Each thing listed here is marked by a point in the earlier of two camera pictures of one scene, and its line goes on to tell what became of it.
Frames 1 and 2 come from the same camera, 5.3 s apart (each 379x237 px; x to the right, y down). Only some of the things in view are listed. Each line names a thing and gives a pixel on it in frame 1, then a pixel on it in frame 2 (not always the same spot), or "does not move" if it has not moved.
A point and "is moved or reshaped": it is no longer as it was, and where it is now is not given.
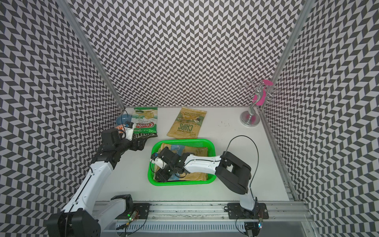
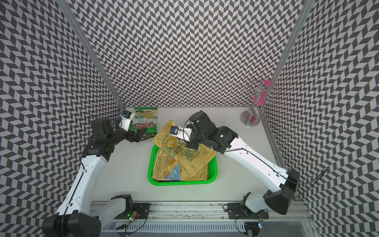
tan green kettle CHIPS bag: [187, 123] is moved or reshaped
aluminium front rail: [185, 212] does not move
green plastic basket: [211, 178] does not move
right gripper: [163, 177] to [191, 145]
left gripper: [135, 147] to [137, 137]
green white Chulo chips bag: [145, 120] does not move
